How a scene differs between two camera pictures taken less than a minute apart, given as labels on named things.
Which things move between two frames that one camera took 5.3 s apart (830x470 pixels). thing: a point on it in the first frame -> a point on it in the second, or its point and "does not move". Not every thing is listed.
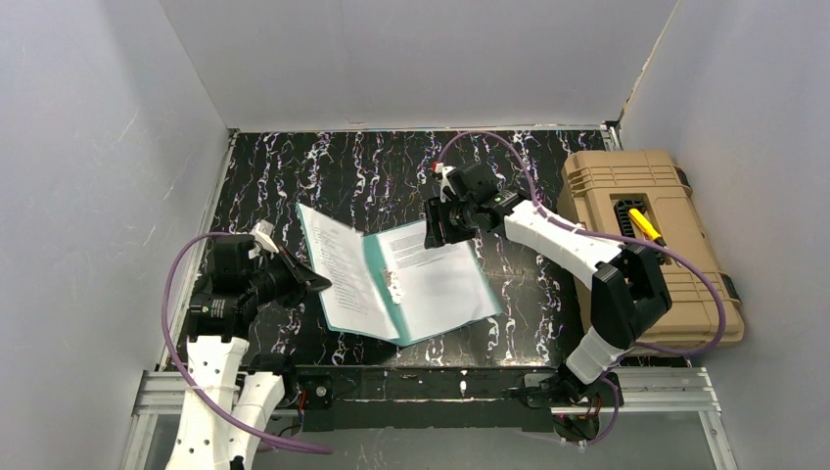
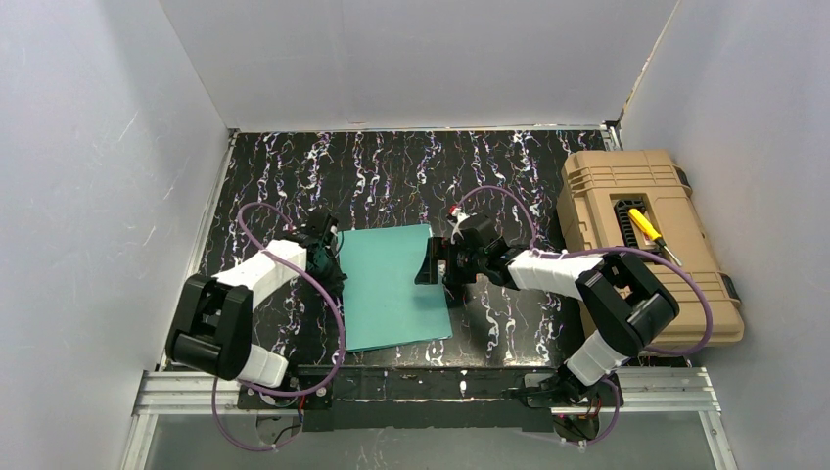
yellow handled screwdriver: [647, 228] does not move
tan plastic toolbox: [637, 197] does not move
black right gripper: [438, 221] -> [444, 262]
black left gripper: [289, 273] -> [325, 260]
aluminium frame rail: [636, 392] does not move
